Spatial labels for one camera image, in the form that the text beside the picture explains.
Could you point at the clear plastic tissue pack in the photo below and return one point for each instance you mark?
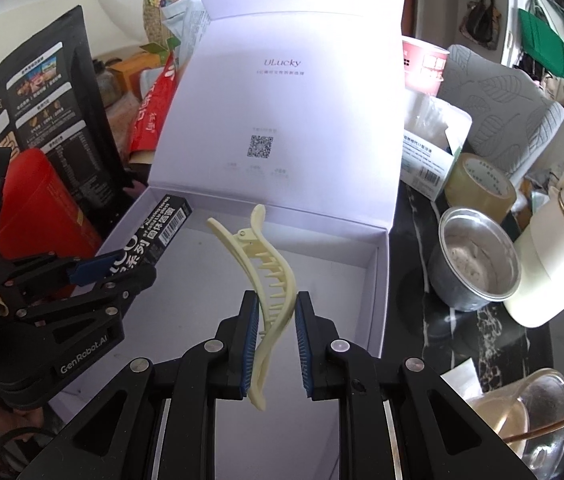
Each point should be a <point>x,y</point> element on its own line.
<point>432,120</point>

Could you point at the dark hanging handbag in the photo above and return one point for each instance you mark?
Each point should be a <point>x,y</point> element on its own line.
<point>482,20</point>

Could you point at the white hinged gift box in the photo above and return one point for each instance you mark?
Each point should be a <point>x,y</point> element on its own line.
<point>272,110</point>

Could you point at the red glossy case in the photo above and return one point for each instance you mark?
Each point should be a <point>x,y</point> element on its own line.
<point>46,200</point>

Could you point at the white rounded board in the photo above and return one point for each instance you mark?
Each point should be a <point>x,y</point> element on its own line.
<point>111,25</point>

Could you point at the red snack bag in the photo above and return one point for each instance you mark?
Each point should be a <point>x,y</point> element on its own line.
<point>154,115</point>

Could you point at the pink paper cup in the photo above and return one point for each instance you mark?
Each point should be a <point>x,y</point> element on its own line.
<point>422,65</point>

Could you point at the small black barcode box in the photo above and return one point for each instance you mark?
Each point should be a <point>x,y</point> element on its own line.
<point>161,230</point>

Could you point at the green tote bag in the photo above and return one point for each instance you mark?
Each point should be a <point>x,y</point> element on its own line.
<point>542,40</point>

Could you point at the white blue paper packets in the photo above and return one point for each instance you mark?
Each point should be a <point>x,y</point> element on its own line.
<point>189,20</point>

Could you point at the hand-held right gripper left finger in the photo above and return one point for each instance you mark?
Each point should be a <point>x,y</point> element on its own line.
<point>251,345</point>

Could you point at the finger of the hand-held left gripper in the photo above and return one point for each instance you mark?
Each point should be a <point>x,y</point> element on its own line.
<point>131,282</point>
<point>91,270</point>

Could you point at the metal bowl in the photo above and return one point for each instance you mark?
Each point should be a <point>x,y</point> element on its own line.
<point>472,260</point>

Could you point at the clear packing tape roll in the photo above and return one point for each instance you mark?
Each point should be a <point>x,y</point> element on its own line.
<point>482,180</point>

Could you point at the grey leaf pattern cushion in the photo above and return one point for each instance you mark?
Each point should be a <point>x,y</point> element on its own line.
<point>502,105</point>

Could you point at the white thermos bottle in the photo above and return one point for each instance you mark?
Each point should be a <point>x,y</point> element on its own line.
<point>547,260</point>

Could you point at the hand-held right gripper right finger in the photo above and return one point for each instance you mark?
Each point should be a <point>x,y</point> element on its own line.
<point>307,345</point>

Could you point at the orange cardboard box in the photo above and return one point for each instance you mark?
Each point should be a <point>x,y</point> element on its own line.
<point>131,67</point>

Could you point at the glass cup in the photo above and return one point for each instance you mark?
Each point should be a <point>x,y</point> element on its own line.
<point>542,410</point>

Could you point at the cream hair claw clip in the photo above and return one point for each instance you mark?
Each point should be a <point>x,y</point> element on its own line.
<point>258,395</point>

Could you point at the black snack pouch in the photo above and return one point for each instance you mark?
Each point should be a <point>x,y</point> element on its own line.
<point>46,90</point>

